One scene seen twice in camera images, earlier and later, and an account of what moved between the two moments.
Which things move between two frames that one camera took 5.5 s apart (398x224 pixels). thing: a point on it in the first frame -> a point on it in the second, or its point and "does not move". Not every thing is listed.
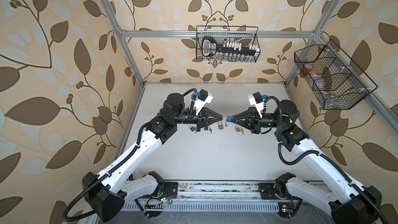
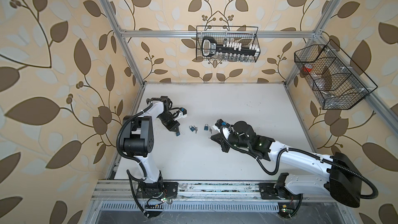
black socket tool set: [210, 48] does not move
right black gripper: [251, 120] -> [222, 142]
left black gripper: [207, 117] -> [172, 127]
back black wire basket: [227, 43] does not move
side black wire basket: [336, 82] does not move
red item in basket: [307, 67] does not move
